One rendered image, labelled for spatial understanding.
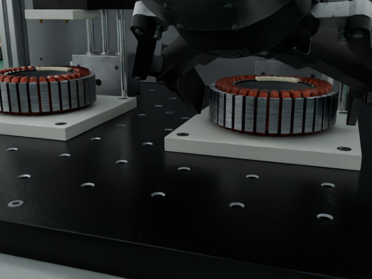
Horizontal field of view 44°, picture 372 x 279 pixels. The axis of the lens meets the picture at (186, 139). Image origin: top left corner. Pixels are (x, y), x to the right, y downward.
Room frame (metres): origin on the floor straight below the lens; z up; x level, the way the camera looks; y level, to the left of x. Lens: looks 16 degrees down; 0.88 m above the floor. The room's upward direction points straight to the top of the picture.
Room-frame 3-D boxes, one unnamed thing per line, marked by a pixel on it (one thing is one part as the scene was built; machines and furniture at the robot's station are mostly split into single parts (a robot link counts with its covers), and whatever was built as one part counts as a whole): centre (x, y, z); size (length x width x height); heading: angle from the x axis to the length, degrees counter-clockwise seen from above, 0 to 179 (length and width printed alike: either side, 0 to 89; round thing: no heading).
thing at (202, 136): (0.40, -0.08, 0.78); 0.15 x 0.15 x 0.01; 71
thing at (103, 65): (0.61, 0.11, 0.80); 0.07 x 0.05 x 0.06; 71
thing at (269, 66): (0.54, -0.12, 0.80); 0.07 x 0.05 x 0.06; 71
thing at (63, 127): (0.48, 0.15, 0.78); 0.15 x 0.15 x 0.01; 71
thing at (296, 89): (0.40, -0.08, 0.80); 0.11 x 0.11 x 0.04
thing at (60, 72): (0.48, 0.15, 0.80); 0.11 x 0.11 x 0.04
